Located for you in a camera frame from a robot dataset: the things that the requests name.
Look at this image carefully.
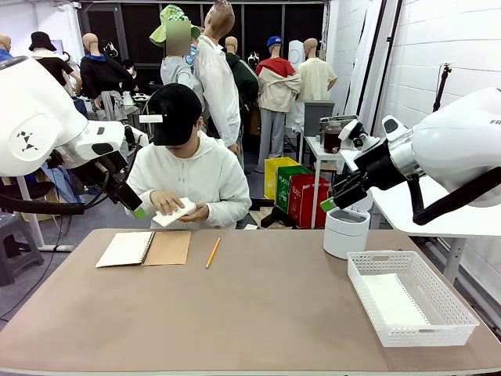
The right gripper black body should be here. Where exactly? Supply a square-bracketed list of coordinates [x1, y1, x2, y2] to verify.
[354, 143, 408, 193]

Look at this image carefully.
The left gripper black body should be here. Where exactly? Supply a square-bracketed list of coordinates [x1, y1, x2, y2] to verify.
[84, 150, 130, 201]

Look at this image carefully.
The spiral notebook brown cover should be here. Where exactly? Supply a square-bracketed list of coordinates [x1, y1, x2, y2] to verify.
[95, 230, 193, 269]

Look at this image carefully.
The yellow pencil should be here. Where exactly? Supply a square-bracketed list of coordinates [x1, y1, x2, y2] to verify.
[205, 237, 222, 269]

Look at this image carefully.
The white paper sheet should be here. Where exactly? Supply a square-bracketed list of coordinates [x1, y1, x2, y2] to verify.
[362, 273, 431, 327]

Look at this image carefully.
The left forearm white sleeve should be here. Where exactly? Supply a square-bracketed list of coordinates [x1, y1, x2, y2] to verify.
[203, 195, 251, 230]

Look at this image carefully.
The person's right hand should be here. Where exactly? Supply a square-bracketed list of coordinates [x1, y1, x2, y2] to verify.
[150, 190, 186, 215]

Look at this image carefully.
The person's left hand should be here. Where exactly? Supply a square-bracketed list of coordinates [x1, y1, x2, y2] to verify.
[178, 202, 211, 224]

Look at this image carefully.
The white lidded trash bin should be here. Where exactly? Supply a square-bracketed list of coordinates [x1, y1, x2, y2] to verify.
[323, 191, 373, 260]

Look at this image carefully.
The brown glass jar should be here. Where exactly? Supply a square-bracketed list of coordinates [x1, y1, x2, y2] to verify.
[323, 121, 344, 154]

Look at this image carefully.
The blue garment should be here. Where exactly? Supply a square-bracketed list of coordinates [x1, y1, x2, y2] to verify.
[41, 162, 85, 204]

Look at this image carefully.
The small white side table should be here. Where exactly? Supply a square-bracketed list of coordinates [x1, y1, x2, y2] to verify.
[303, 135, 355, 201]

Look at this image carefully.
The green recycling bin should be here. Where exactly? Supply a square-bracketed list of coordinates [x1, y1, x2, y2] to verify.
[276, 164, 314, 215]

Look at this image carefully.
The metal tray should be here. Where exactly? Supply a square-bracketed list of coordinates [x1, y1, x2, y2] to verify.
[319, 114, 358, 130]

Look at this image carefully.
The black and wooden floor stand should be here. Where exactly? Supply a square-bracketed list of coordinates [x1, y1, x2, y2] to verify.
[256, 197, 298, 230]

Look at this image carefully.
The grey cabinet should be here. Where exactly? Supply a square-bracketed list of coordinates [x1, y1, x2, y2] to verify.
[304, 100, 336, 137]

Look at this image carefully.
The blue jeans half mannequin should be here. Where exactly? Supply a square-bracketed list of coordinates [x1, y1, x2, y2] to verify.
[71, 96, 89, 118]

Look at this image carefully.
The yellow recycling bin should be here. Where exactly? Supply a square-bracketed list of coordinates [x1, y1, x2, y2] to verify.
[265, 156, 301, 201]

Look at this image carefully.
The person in white hoodie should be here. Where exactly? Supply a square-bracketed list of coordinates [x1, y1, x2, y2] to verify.
[125, 82, 252, 230]

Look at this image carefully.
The black baseball cap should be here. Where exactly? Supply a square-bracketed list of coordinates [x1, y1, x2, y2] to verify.
[147, 82, 204, 147]

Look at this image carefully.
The large white table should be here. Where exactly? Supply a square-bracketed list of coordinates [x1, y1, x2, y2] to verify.
[340, 150, 501, 285]

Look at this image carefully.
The white desk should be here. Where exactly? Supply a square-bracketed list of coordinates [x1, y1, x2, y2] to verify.
[15, 175, 75, 252]

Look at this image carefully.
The masked person in black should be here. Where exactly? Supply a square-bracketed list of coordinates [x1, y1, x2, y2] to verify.
[120, 58, 146, 93]

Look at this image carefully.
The mannequin black hoodie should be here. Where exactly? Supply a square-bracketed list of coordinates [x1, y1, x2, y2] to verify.
[80, 33, 136, 126]

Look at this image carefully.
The black tripod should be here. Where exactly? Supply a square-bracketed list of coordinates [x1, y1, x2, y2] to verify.
[432, 62, 453, 114]

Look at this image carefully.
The mannequin cream shirt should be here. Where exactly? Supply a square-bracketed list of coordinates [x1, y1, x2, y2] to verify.
[296, 38, 338, 103]

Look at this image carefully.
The grey plastic stool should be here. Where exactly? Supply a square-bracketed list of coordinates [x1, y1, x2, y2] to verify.
[0, 213, 45, 287]

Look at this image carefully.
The mannequin black top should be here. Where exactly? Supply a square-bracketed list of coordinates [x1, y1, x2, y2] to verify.
[33, 49, 83, 97]

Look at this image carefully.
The mannequin red beige jacket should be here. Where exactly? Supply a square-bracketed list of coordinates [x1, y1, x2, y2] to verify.
[256, 35, 302, 173]

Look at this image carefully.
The mannequin grey vest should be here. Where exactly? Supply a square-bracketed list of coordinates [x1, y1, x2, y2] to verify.
[160, 19, 207, 110]

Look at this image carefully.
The tall mannequin white shirt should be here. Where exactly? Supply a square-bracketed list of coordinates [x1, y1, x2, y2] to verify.
[193, 0, 246, 173]

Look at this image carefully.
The mannequin dark green jacket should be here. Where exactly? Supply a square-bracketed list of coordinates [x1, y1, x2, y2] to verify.
[225, 35, 260, 136]

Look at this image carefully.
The black bucket hat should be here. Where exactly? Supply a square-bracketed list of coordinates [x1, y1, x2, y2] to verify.
[28, 31, 58, 52]

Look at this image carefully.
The white perforated plastic basket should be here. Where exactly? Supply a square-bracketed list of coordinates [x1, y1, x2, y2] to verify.
[347, 250, 481, 348]

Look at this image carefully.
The mannequin blue white jacket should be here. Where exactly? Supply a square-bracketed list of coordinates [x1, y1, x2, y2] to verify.
[0, 34, 15, 60]

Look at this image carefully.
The green checked sun hat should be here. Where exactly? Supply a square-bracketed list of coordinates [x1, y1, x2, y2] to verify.
[150, 4, 201, 48]

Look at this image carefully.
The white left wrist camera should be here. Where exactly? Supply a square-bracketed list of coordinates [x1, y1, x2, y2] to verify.
[123, 124, 150, 156]

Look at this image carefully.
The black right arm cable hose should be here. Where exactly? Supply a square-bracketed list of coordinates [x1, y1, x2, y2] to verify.
[409, 166, 501, 227]

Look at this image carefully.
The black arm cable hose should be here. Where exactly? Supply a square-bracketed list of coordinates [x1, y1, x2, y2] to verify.
[409, 166, 501, 227]
[0, 172, 110, 215]

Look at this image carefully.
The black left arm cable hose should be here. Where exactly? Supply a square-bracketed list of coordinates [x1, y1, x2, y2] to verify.
[0, 172, 110, 215]

